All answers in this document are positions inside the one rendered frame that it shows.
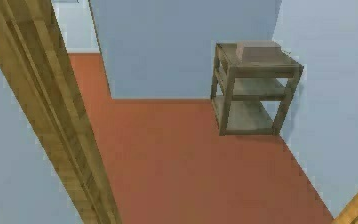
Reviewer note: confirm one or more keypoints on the grey-brown wooden shelf table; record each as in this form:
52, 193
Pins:
253, 59

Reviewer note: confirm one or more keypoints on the light wooden room door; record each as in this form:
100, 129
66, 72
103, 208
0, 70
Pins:
43, 100

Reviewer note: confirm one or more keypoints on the light wooden door frame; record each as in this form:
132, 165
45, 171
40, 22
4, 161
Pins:
357, 208

